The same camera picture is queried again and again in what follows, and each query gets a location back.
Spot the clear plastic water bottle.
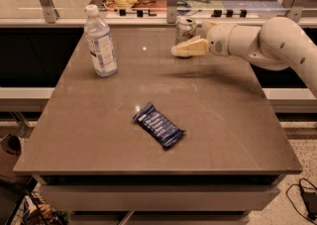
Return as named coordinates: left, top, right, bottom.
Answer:
left=84, top=4, right=117, bottom=77

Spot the middle metal glass railing post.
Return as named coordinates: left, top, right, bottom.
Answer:
left=166, top=0, right=177, bottom=24

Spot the blue snack bar wrapper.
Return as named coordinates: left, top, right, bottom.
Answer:
left=133, top=102, right=185, bottom=149

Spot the white green 7up can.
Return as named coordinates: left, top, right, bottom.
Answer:
left=175, top=17, right=197, bottom=45

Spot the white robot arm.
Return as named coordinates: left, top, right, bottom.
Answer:
left=171, top=17, right=317, bottom=96

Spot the yellow coiled cable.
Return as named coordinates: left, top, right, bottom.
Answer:
left=103, top=0, right=141, bottom=12

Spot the wire basket with items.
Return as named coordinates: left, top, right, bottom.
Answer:
left=5, top=193, right=70, bottom=225

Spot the black power adapter with cable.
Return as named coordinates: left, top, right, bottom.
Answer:
left=285, top=177, right=317, bottom=225

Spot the left metal glass railing post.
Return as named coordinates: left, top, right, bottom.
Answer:
left=39, top=0, right=59, bottom=24

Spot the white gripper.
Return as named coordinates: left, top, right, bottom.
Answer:
left=171, top=21, right=236, bottom=57

